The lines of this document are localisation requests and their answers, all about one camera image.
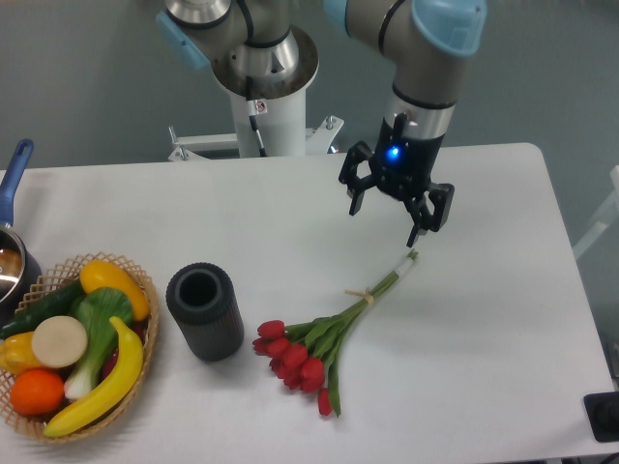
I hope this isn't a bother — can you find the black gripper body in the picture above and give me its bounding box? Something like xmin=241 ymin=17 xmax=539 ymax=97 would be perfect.
xmin=368 ymin=113 xmax=444 ymax=201

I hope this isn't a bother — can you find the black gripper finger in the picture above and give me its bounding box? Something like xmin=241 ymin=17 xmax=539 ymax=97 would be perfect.
xmin=339 ymin=141 xmax=375 ymax=216
xmin=404 ymin=183 xmax=455 ymax=247

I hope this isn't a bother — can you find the red tulip bouquet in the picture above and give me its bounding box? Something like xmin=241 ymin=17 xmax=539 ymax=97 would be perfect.
xmin=252 ymin=249 xmax=418 ymax=417

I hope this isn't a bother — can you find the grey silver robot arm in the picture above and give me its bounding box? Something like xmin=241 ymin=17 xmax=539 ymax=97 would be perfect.
xmin=156 ymin=1 xmax=487 ymax=241

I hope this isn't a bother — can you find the dark grey ribbed vase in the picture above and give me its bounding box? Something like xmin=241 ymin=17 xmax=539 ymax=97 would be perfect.
xmin=165 ymin=262 xmax=245 ymax=363

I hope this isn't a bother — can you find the red fruit in basket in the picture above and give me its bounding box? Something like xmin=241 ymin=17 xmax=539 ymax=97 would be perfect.
xmin=100 ymin=322 xmax=147 ymax=381

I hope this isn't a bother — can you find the black device at table edge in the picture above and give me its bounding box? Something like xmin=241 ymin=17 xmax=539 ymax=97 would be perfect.
xmin=583 ymin=391 xmax=618 ymax=443

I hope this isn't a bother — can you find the yellow squash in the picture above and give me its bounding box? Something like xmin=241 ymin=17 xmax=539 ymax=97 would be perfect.
xmin=79 ymin=260 xmax=150 ymax=322

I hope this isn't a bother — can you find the green bok choy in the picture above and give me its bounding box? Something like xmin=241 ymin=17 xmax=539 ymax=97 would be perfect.
xmin=64 ymin=287 xmax=133 ymax=402

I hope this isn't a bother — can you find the yellow banana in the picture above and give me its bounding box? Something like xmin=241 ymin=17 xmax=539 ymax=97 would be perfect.
xmin=43 ymin=316 xmax=144 ymax=438

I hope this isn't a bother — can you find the green cucumber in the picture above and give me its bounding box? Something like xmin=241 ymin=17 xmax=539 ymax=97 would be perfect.
xmin=1 ymin=279 xmax=85 ymax=340

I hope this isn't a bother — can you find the beige round disc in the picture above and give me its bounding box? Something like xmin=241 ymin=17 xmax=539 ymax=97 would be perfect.
xmin=31 ymin=316 xmax=88 ymax=368

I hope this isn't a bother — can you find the yellow bell pepper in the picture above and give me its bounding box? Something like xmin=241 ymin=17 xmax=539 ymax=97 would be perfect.
xmin=0 ymin=332 xmax=44 ymax=376

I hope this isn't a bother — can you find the orange fruit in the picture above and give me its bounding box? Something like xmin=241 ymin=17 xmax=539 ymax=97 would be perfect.
xmin=10 ymin=368 xmax=64 ymax=416

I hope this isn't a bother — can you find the woven wicker basket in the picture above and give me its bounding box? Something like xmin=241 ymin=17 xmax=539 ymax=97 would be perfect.
xmin=1 ymin=252 xmax=160 ymax=444

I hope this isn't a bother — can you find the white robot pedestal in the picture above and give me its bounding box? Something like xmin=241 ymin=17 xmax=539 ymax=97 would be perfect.
xmin=166 ymin=23 xmax=345 ymax=162

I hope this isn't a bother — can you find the black cable on pedestal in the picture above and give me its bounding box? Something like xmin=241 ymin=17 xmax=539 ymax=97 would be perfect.
xmin=244 ymin=75 xmax=269 ymax=158

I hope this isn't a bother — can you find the white frame at right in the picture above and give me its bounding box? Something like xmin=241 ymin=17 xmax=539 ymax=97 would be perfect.
xmin=573 ymin=165 xmax=618 ymax=260

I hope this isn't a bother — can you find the blue handled saucepan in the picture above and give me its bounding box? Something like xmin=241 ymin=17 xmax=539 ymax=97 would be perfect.
xmin=1 ymin=138 xmax=41 ymax=326

